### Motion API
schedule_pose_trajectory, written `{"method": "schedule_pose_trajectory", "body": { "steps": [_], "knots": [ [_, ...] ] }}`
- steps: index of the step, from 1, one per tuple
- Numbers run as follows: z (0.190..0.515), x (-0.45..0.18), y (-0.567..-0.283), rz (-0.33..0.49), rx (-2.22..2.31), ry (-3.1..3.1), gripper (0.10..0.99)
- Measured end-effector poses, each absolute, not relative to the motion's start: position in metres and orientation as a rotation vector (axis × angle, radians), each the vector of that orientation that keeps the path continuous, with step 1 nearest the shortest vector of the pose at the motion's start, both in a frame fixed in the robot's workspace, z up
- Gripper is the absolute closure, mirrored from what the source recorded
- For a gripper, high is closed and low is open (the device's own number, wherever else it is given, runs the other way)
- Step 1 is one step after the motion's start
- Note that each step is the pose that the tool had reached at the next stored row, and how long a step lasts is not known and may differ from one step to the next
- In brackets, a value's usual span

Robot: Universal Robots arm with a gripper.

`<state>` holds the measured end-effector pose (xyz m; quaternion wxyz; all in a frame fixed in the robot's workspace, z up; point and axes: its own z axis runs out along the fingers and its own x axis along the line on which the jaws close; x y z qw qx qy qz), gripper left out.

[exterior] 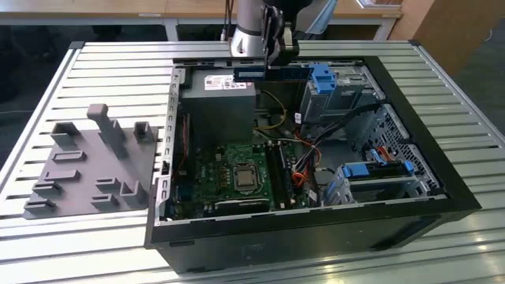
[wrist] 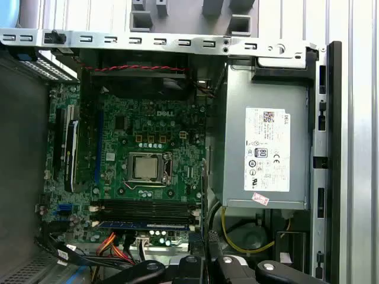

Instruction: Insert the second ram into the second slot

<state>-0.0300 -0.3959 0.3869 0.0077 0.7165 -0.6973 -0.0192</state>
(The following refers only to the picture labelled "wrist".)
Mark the thin wire locking lever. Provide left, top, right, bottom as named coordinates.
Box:
left=123, top=180, right=167, bottom=191

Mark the silver CPU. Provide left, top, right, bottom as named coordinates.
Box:
left=132, top=154, right=159, bottom=180

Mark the grey power supply box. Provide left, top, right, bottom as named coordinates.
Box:
left=220, top=57, right=312, bottom=211

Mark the red black twisted wire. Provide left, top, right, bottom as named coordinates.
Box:
left=83, top=65, right=190, bottom=73

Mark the black case front bezel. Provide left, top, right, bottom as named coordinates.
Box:
left=326, top=41, right=343, bottom=284

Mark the black case latch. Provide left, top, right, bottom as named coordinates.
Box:
left=50, top=29, right=67, bottom=46

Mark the small red sticker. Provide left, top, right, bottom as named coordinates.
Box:
left=251, top=192, right=270, bottom=205

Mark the white connector with wires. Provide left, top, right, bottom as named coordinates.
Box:
left=135, top=234, right=149, bottom=261

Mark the RAM stick with blue label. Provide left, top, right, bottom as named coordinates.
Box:
left=97, top=221, right=191, bottom=233

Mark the black expansion slot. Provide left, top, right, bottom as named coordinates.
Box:
left=52, top=106, right=65, bottom=182

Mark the green Dell motherboard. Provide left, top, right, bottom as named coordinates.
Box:
left=35, top=84, right=210, bottom=252

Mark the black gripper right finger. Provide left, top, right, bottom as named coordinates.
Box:
left=207, top=231, right=326, bottom=284

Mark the black cable bundle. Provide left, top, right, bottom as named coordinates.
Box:
left=34, top=226, right=142, bottom=269

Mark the grey metal PC case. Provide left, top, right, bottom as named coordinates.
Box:
left=0, top=28, right=343, bottom=284

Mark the grey parts rack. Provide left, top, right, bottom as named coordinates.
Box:
left=129, top=0, right=259, bottom=38

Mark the orange red wire bundle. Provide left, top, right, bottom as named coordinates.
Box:
left=96, top=232, right=136, bottom=266

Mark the black fan shroud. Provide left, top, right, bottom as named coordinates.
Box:
left=79, top=49, right=197, bottom=102

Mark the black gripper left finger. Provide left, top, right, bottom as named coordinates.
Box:
left=102, top=256, right=205, bottom=284

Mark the white power supply label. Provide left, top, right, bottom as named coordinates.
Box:
left=243, top=106, right=291, bottom=193

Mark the metal CPU socket cover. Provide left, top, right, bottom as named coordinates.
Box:
left=126, top=151, right=173, bottom=186

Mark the yellow wire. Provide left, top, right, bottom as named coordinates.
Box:
left=221, top=206, right=276, bottom=254

